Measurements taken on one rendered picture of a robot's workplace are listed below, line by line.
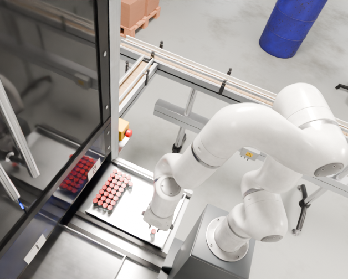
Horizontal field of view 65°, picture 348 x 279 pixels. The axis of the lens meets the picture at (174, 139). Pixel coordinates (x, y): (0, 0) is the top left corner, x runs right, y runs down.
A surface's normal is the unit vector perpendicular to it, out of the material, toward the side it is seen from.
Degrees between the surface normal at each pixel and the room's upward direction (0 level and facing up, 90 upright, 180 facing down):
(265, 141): 82
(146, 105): 0
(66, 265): 0
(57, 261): 0
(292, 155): 87
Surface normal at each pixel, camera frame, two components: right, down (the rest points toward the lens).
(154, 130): 0.17, -0.61
